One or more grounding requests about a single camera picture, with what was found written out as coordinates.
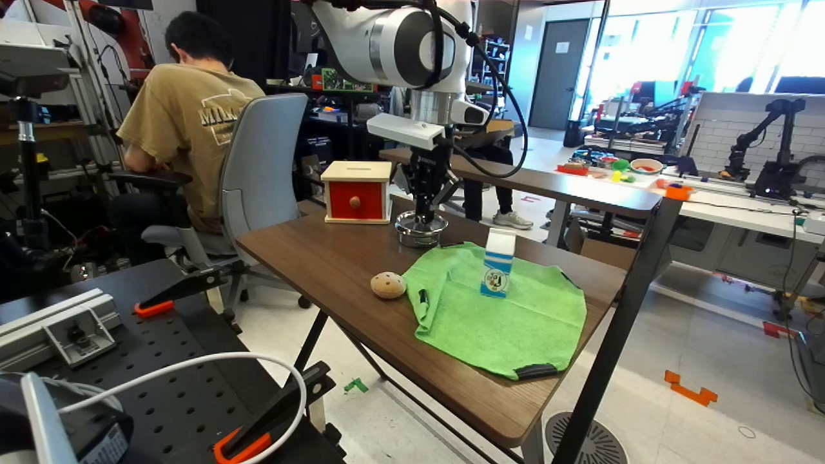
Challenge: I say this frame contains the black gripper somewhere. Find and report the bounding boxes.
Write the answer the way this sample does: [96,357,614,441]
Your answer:
[403,147,456,226]

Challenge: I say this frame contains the small steel pot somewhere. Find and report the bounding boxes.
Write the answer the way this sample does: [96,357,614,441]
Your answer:
[392,219,450,253]

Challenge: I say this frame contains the wooden box with red drawer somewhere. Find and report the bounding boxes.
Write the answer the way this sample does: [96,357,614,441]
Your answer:
[319,159,394,226]

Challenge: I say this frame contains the tan potato toy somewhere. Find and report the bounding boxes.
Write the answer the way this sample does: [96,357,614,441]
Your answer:
[369,268,407,305]

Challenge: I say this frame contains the small white bottle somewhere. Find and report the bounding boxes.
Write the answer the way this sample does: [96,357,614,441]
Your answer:
[476,230,517,299]

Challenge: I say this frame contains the long brown table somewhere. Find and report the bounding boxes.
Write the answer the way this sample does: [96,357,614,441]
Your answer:
[378,143,667,253]

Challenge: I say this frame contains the green cloth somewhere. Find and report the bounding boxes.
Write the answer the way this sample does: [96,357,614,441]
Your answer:
[399,240,590,383]

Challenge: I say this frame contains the grey office chair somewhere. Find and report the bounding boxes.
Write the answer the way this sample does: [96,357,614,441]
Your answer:
[138,89,311,320]

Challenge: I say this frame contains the black table legs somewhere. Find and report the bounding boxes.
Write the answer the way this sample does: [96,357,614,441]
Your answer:
[294,306,517,464]

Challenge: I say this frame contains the grey door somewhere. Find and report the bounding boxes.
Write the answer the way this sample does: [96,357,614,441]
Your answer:
[528,18,595,133]

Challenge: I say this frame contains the person in tan shirt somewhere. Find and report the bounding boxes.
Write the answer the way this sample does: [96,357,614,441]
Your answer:
[113,7,267,234]

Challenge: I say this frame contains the white perforated board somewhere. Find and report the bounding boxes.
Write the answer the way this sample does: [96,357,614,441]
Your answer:
[686,89,825,187]

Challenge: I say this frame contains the white work table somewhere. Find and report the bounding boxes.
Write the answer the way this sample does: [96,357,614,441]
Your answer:
[661,176,825,247]

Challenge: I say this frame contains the grey curved plastic part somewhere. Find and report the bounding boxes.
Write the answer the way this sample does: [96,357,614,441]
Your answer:
[19,368,82,464]

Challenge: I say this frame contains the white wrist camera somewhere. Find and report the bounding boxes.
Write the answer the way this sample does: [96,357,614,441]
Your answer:
[364,110,450,154]

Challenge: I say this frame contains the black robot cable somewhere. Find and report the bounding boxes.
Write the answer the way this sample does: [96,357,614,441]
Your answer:
[429,2,530,182]

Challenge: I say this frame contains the black post with orange cap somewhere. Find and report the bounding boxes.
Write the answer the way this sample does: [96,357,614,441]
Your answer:
[551,179,693,464]

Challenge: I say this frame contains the black clamp with orange handle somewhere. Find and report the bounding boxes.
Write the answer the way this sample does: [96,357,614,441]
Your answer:
[131,254,253,321]
[211,357,337,464]

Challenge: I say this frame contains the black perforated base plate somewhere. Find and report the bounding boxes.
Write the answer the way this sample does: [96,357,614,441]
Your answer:
[0,254,345,464]

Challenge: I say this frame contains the white cable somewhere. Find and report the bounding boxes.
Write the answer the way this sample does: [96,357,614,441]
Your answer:
[57,348,310,464]

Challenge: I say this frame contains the aluminium rail bracket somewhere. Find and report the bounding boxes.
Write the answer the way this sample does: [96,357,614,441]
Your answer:
[0,285,118,372]

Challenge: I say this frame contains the black camera tripod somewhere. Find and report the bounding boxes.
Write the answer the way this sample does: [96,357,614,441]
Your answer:
[0,40,75,285]

